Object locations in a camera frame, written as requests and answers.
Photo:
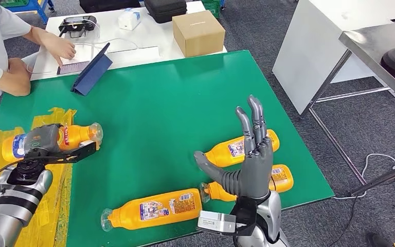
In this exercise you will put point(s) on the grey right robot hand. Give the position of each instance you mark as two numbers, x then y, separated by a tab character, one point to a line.
257	170

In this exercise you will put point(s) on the person's left hand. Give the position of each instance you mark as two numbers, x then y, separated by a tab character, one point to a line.
61	49

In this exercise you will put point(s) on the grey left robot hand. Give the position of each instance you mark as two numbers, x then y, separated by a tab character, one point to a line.
44	138

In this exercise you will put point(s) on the orange detergent bottle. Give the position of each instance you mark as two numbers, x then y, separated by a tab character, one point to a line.
224	155
149	211
76	134
282	179

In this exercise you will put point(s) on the person's left forearm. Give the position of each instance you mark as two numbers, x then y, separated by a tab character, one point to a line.
37	35

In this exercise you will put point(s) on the person's right forearm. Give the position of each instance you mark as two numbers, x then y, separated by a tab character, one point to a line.
13	80

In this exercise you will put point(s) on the black smartphone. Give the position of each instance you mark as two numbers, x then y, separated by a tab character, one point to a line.
71	67

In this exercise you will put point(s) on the tablet in blue case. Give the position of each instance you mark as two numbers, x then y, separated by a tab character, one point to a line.
92	73

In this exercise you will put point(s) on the blue cart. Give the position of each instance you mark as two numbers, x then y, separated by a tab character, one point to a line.
39	8

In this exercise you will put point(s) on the black equipment case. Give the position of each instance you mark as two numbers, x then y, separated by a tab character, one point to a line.
109	5
165	10

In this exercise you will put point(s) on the green plastic crate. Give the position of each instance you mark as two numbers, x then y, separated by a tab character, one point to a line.
212	6
13	2

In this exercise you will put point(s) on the small white box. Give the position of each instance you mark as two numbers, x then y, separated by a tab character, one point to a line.
129	19

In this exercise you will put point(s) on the white table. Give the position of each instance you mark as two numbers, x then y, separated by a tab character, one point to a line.
143	34

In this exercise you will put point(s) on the yellow tape patch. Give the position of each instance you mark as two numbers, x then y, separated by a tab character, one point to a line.
47	225

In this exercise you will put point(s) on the black pole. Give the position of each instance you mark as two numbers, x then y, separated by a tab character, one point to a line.
385	177

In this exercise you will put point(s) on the white cabinet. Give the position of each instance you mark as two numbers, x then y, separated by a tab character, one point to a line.
313	51

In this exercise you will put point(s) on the brown cardboard box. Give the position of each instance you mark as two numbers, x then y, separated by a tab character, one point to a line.
197	34

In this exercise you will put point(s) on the black shoe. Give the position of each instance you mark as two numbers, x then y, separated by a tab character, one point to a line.
376	240

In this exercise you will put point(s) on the steel table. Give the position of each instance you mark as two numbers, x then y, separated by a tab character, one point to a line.
381	37

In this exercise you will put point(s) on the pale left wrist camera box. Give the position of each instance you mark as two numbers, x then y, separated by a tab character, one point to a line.
86	145

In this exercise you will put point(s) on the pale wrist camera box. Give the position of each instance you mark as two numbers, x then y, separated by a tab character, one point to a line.
216	221
86	145

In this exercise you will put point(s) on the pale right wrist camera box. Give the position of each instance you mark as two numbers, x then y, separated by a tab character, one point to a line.
216	221

